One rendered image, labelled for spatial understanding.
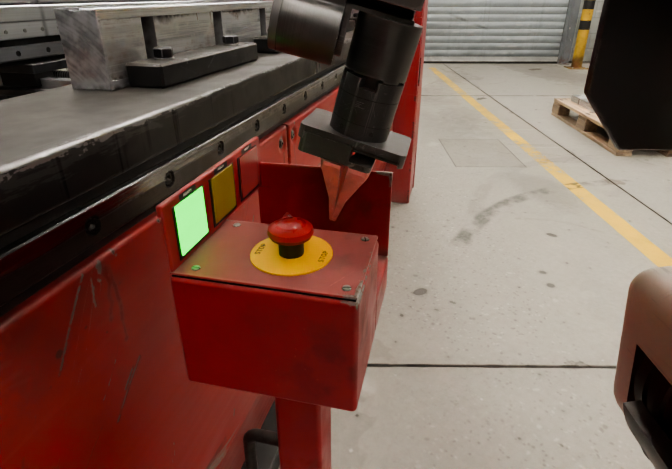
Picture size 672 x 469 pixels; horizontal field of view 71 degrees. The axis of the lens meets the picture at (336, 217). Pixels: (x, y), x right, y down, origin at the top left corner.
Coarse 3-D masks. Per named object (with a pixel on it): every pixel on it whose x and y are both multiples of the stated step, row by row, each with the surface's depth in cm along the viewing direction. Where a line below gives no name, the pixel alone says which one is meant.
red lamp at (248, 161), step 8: (248, 152) 50; (240, 160) 48; (248, 160) 50; (256, 160) 52; (240, 168) 48; (248, 168) 50; (256, 168) 53; (240, 176) 49; (248, 176) 51; (256, 176) 53; (248, 184) 51; (256, 184) 53; (248, 192) 51
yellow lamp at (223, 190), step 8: (232, 168) 46; (216, 176) 43; (224, 176) 45; (232, 176) 47; (216, 184) 44; (224, 184) 45; (232, 184) 47; (216, 192) 44; (224, 192) 45; (232, 192) 47; (216, 200) 44; (224, 200) 45; (232, 200) 47; (216, 208) 44; (224, 208) 46; (232, 208) 47; (216, 216) 44
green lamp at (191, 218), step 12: (180, 204) 38; (192, 204) 40; (204, 204) 42; (180, 216) 38; (192, 216) 40; (204, 216) 42; (180, 228) 38; (192, 228) 40; (204, 228) 42; (180, 240) 38; (192, 240) 40
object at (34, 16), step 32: (0, 0) 71; (32, 0) 76; (64, 0) 82; (96, 0) 89; (128, 0) 97; (160, 0) 108; (192, 0) 119; (224, 0) 134; (256, 0) 154; (0, 32) 71; (32, 32) 76; (0, 64) 72
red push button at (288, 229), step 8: (272, 224) 40; (280, 224) 40; (288, 224) 39; (296, 224) 39; (304, 224) 40; (272, 232) 39; (280, 232) 38; (288, 232) 38; (296, 232) 38; (304, 232) 39; (312, 232) 39; (272, 240) 39; (280, 240) 38; (288, 240) 38; (296, 240) 38; (304, 240) 39; (280, 248) 40; (288, 248) 39; (296, 248) 40; (288, 256) 40; (296, 256) 40
